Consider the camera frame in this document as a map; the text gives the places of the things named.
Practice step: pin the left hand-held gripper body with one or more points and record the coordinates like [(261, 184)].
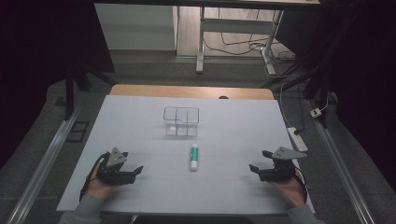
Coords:
[(113, 174)]

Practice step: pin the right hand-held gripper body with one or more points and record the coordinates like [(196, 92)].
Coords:
[(280, 172)]

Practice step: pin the person's right hand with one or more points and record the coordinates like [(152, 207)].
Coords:
[(291, 190)]

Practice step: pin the person's left hand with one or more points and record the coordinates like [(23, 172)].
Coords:
[(98, 188)]

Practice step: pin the white power strip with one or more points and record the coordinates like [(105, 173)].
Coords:
[(297, 138)]

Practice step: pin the white table cover sheet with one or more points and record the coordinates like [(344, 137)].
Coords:
[(199, 186)]

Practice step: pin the green and white glue stick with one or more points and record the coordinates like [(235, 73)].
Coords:
[(194, 157)]

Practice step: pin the small white adapter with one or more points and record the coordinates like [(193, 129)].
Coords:
[(316, 112)]

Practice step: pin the clear plastic divided box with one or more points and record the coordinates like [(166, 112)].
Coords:
[(181, 122)]

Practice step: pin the black table grommet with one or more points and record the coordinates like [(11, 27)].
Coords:
[(223, 97)]

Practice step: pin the black metal stand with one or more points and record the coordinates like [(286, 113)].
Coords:
[(314, 77), (73, 87)]

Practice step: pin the wooden table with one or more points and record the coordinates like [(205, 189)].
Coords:
[(186, 91)]

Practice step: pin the white cabinet panel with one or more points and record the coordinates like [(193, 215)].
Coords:
[(137, 28)]

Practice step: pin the aluminium rail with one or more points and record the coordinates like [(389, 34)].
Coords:
[(341, 168), (40, 169)]

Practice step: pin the white desk frame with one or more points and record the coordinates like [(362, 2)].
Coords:
[(236, 26)]

